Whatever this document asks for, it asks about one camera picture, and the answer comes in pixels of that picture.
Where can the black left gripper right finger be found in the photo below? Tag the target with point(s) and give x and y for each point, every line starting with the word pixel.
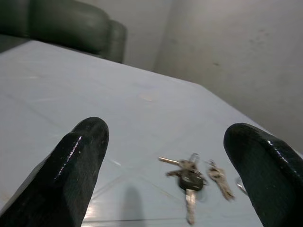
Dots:
pixel 267 175

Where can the bunch of silver keys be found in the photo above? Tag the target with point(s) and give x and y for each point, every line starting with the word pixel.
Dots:
pixel 190 180

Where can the dark green leather sofa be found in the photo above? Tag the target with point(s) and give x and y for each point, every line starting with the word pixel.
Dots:
pixel 78 26

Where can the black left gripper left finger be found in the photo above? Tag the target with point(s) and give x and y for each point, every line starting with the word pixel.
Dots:
pixel 61 179

